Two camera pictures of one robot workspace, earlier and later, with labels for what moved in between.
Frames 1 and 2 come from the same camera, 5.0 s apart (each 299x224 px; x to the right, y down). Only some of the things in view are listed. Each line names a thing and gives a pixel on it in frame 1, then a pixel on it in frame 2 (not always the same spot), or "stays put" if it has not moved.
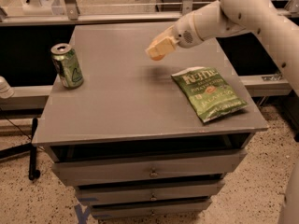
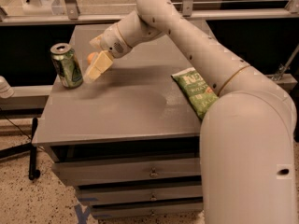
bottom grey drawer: [149, 208] stays put
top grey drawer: [119, 170] stays put
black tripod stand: [34, 173] stays put
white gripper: [184, 32] → [111, 42]
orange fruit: [157, 57] → [90, 58]
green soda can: [68, 67] stays put
